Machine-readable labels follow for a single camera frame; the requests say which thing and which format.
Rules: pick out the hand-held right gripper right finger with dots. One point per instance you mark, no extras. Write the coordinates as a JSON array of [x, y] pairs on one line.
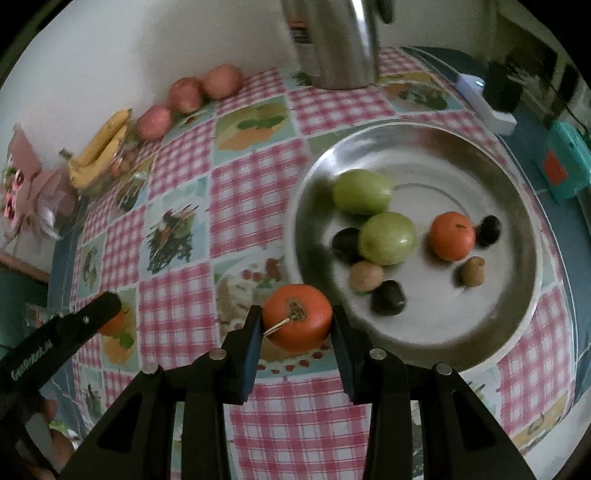
[[344, 364]]

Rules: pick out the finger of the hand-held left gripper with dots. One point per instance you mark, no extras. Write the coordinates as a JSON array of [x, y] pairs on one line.
[[60, 341]]

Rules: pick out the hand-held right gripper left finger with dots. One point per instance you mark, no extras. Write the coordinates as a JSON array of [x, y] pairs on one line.
[[251, 355]]

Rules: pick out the small orange tangerine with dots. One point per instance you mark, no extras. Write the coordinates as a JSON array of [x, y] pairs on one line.
[[111, 324]]

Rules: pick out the orange tangerine with twig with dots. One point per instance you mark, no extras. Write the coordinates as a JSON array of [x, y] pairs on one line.
[[298, 323]]

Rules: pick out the dark purple plum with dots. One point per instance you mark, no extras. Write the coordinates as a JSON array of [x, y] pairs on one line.
[[388, 297], [488, 230], [346, 244]]

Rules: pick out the brown kiwi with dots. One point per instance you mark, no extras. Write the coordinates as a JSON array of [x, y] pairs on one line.
[[365, 275], [472, 271]]

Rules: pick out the round green jujube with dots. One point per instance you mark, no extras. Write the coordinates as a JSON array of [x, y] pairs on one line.
[[387, 237]]

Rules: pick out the round stainless steel plate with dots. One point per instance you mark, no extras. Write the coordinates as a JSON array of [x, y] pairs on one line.
[[485, 300]]

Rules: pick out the large orange tangerine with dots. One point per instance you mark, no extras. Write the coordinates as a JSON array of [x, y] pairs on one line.
[[451, 235]]

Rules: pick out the oval green jujube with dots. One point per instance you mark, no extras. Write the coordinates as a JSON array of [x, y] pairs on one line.
[[362, 191]]

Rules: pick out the person's left hand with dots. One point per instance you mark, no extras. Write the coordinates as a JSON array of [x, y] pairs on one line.
[[62, 447]]

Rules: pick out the clear plastic wrapper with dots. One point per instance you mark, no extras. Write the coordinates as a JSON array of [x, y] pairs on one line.
[[41, 314]]

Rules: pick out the pink paper flower bouquet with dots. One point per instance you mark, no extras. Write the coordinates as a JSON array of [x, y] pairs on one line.
[[27, 184]]

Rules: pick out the glass bowl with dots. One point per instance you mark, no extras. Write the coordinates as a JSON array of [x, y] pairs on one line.
[[124, 168]]

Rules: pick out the yellow banana bunch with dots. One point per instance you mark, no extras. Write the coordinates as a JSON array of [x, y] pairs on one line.
[[97, 152]]

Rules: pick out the red apple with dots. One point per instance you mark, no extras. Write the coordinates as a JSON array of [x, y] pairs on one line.
[[223, 81], [154, 121], [185, 94]]

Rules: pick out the white power strip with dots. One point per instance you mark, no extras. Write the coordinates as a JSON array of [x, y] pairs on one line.
[[489, 113]]

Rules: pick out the teal box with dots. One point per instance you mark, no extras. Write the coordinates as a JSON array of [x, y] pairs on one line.
[[568, 157]]

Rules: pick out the black power adapter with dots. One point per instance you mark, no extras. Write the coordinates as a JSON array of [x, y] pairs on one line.
[[501, 87]]

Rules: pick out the stainless steel thermos jug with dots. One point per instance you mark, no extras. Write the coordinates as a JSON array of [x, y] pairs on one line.
[[337, 46]]

